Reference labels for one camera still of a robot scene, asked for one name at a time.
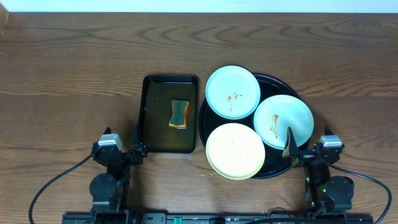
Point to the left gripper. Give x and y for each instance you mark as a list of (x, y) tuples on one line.
[(123, 156)]

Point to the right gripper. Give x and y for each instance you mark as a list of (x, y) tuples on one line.
[(311, 156)]

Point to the light blue plate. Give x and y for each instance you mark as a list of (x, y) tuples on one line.
[(276, 114), (232, 92)]

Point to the orange green scrub sponge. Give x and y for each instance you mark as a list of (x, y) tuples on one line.
[(180, 109)]

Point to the yellow plate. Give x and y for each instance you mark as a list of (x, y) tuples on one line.
[(235, 151)]

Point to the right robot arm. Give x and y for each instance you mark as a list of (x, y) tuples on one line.
[(327, 194)]

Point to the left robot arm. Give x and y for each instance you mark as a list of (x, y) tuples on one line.
[(110, 189)]

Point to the black rectangular water tray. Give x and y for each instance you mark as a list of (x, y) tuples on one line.
[(158, 91)]

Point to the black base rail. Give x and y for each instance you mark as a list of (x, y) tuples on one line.
[(161, 218)]

